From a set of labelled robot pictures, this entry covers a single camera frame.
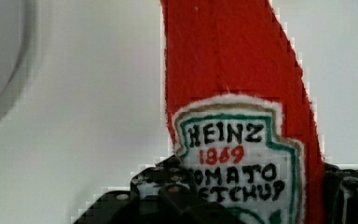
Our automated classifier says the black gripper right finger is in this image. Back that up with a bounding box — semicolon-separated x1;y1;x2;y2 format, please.
324;163;358;224

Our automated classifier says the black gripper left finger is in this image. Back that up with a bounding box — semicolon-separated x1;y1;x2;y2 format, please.
74;156;244;224

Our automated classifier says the red plush ketchup bottle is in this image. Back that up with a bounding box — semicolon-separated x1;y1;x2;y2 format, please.
160;0;325;224

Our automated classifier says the lilac round plate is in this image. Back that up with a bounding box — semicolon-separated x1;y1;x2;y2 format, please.
0;0;40;122

